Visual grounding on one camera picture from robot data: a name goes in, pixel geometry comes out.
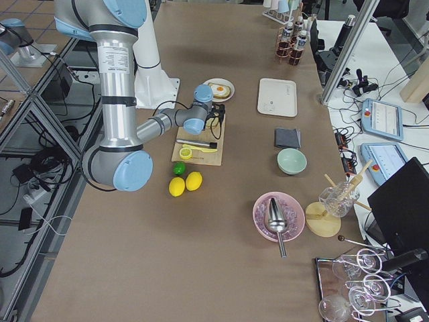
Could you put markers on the black monitor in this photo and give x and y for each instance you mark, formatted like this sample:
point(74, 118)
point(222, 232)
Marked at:
point(400, 208)

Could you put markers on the fried egg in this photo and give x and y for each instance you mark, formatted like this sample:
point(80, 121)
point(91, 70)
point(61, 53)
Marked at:
point(219, 90)

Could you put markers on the yellow lemon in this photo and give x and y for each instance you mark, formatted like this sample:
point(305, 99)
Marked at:
point(177, 186)
point(193, 181)

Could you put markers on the copper wire bottle rack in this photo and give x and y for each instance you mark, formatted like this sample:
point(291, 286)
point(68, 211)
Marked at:
point(291, 42)

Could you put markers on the blue teach pendant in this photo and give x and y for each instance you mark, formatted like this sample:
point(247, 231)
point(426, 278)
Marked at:
point(386, 159)
point(382, 119)

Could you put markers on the tea bottle white cap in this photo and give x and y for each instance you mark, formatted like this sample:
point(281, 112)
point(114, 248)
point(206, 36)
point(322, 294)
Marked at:
point(284, 42)

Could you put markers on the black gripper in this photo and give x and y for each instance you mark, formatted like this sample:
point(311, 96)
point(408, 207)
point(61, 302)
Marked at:
point(212, 118)

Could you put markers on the metal scoop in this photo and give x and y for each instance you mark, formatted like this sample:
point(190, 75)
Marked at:
point(275, 222)

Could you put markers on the glass mug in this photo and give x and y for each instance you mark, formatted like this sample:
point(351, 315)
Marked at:
point(339, 200)

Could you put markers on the green bowl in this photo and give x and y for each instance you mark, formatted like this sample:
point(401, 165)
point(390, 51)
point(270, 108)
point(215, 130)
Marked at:
point(291, 161)

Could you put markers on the cream rabbit tray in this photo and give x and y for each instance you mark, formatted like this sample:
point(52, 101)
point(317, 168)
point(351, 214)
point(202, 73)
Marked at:
point(277, 97)

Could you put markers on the wine glass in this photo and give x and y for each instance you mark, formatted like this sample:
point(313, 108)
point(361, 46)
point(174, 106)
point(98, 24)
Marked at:
point(360, 304)
point(375, 286)
point(352, 266)

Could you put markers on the green lime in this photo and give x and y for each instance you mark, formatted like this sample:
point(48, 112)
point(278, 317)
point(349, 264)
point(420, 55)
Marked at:
point(179, 168)

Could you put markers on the white round plate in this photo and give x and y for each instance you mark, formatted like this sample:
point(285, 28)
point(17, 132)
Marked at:
point(223, 82)

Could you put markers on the black glass tray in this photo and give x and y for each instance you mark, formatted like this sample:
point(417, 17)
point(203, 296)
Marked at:
point(329, 284)

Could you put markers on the half lemon slice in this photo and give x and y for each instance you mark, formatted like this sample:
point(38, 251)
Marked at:
point(185, 153)

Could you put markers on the aluminium frame post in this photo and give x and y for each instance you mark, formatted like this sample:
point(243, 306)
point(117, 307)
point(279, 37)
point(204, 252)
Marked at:
point(365, 14)

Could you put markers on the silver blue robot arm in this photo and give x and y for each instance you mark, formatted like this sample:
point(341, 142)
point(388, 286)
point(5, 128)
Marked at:
point(119, 160)

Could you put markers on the wooden mug stand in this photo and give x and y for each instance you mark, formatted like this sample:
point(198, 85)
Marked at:
point(319, 221)

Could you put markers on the grey folded cloth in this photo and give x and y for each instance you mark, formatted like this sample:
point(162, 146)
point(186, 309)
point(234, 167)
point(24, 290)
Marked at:
point(287, 138)

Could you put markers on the wooden cutting board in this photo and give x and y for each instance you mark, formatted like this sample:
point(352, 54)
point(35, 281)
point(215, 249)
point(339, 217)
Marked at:
point(208, 135)

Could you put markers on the pink bowl with ice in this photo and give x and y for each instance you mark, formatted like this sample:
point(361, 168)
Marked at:
point(293, 213)

